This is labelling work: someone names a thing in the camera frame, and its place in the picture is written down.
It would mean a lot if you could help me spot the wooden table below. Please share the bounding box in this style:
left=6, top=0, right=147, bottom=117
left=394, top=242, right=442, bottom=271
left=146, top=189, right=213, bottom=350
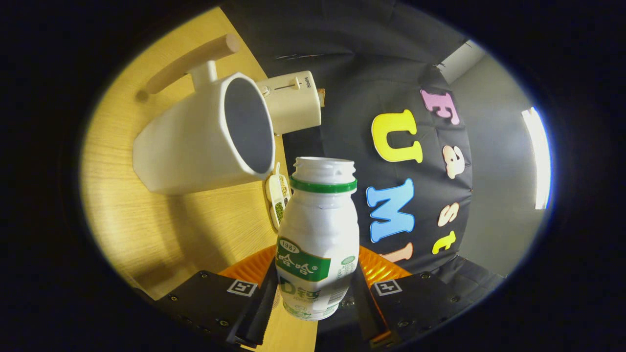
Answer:
left=81, top=6, right=318, bottom=352

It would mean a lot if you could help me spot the black backdrop cloth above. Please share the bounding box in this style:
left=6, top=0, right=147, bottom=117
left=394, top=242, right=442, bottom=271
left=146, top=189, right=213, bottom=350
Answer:
left=220, top=0, right=507, bottom=350

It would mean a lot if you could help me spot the cream toaster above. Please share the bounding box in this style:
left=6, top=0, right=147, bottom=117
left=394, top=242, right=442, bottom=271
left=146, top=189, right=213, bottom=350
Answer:
left=254, top=71, right=322, bottom=136

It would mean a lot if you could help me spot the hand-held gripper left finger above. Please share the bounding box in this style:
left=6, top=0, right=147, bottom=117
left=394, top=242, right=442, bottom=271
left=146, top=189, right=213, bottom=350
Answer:
left=147, top=244, right=279, bottom=349

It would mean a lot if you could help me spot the white cup wooden handle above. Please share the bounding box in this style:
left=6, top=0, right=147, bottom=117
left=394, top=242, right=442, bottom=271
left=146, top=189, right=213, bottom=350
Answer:
left=133, top=33, right=276, bottom=196

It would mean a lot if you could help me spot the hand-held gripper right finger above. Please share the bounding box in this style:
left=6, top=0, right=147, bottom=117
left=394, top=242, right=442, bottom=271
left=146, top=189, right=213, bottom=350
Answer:
left=351, top=246, right=474, bottom=349

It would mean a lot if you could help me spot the small white bean dish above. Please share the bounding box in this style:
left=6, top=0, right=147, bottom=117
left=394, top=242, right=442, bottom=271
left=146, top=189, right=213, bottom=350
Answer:
left=265, top=163, right=292, bottom=231

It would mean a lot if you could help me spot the white juice bottle green label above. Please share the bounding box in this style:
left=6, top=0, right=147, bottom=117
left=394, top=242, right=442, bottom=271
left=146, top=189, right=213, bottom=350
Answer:
left=275, top=156, right=360, bottom=322

